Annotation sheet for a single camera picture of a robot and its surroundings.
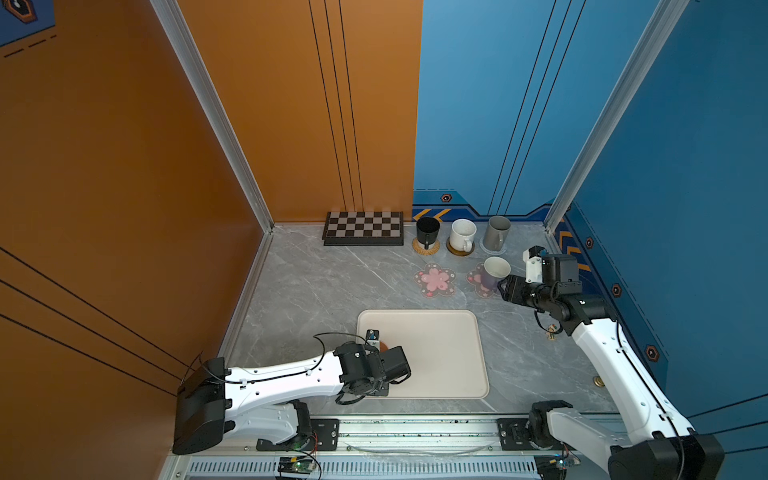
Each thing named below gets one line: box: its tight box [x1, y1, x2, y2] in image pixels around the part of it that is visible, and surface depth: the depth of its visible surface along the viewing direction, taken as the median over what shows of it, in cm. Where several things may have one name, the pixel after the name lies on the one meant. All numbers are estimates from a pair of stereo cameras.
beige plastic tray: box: [356, 309, 490, 399], surface depth 93 cm
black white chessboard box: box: [322, 211, 404, 246], surface depth 118 cm
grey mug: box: [483, 216, 512, 251], surface depth 108 cm
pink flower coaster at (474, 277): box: [466, 262, 495, 298], surface depth 105 cm
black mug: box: [416, 216, 441, 250], surface depth 108 cm
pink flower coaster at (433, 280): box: [414, 262, 457, 298], surface depth 105 cm
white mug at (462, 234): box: [449, 218, 477, 252], surface depth 108 cm
